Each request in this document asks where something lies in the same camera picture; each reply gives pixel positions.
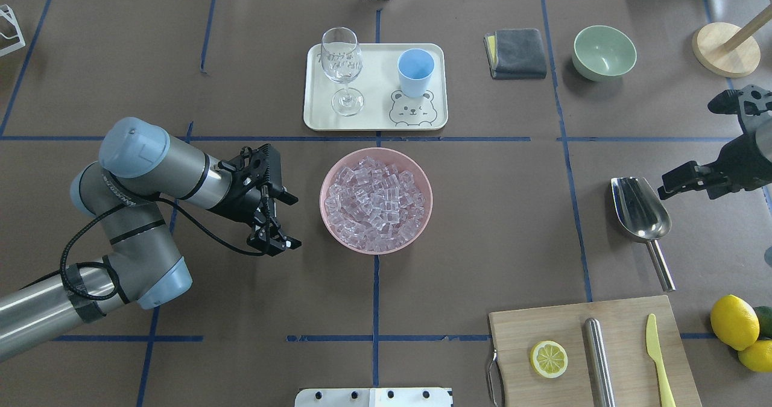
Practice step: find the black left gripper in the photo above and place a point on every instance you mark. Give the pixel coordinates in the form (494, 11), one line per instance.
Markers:
(239, 205)

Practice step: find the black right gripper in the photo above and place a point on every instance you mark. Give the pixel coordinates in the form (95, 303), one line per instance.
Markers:
(739, 158)

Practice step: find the steel ice scoop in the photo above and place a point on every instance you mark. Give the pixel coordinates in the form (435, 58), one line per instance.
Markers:
(644, 218)

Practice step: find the clear ice cubes pile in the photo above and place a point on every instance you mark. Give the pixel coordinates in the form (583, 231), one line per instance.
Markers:
(377, 205)

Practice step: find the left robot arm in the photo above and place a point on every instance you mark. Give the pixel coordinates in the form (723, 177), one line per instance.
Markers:
(140, 165)

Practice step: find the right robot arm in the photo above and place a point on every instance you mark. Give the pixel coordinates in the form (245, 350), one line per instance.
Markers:
(744, 163)

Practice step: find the light blue cup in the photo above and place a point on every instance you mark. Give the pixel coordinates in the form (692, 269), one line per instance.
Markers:
(415, 69)

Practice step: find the wooden round stand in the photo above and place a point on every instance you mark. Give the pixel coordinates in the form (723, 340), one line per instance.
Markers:
(729, 50)

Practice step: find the pink bowl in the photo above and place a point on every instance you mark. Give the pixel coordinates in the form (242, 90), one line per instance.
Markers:
(338, 226)

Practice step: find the green lime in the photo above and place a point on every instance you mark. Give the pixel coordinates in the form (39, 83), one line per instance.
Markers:
(764, 316)

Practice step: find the whole yellow lemon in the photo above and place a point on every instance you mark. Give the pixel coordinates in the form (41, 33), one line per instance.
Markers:
(734, 322)

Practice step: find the cream bear tray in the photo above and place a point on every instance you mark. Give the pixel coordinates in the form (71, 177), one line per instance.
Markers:
(385, 106)

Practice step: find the green bowl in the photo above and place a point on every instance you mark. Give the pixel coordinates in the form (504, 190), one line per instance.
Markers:
(601, 53)

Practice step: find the clear wine glass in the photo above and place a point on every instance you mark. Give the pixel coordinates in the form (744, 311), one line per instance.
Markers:
(342, 62)

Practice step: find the yellow plastic knife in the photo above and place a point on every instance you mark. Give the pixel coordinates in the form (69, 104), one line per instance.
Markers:
(654, 352)

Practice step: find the steel cylinder rod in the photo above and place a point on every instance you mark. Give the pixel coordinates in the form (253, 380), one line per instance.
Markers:
(598, 365)

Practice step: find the lemon half slice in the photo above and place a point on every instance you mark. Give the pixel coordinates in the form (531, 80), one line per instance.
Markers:
(549, 359)

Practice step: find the wooden cutting board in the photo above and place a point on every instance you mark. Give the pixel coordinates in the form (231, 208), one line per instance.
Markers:
(632, 372)

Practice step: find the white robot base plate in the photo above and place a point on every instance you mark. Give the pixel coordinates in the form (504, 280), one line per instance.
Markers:
(394, 396)

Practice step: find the white wire rack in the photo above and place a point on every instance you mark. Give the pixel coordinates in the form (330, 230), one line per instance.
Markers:
(12, 38)

